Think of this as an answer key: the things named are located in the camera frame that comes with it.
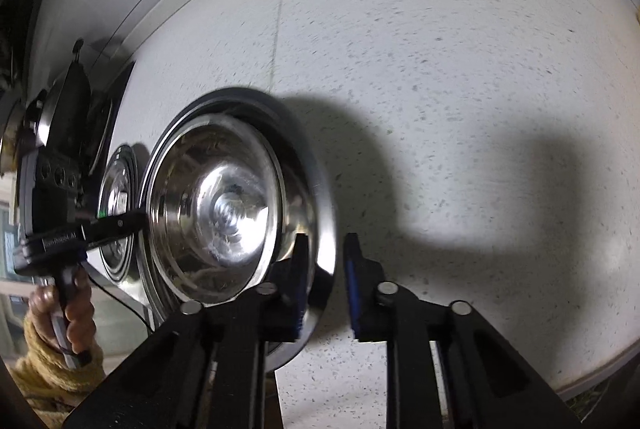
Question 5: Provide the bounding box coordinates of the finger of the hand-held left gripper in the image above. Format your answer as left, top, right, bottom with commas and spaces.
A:
82, 209, 149, 244

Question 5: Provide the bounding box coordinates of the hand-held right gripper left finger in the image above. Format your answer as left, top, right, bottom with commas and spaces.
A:
62, 233, 310, 429

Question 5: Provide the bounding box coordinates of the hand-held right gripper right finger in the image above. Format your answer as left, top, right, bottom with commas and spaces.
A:
344, 233, 583, 429

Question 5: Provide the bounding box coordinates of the small steel bowl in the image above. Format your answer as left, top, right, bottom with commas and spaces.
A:
146, 114, 287, 305

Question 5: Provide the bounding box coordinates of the large stainless steel bowl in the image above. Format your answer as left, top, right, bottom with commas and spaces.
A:
137, 88, 337, 372

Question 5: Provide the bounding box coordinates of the person's left forearm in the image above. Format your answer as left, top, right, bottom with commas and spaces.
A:
10, 314, 106, 429

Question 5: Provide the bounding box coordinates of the person's left hand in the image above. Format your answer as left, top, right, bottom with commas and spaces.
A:
27, 266, 96, 355

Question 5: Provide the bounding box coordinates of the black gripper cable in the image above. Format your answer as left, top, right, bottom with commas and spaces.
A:
87, 269, 153, 335

